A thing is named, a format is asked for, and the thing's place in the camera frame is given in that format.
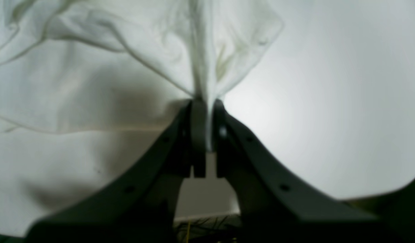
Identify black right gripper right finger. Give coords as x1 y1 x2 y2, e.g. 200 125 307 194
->
213 100 397 243

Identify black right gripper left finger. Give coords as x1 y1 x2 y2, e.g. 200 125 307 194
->
25 100 206 243

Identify white printed T-shirt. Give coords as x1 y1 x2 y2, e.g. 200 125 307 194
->
0 0 285 238

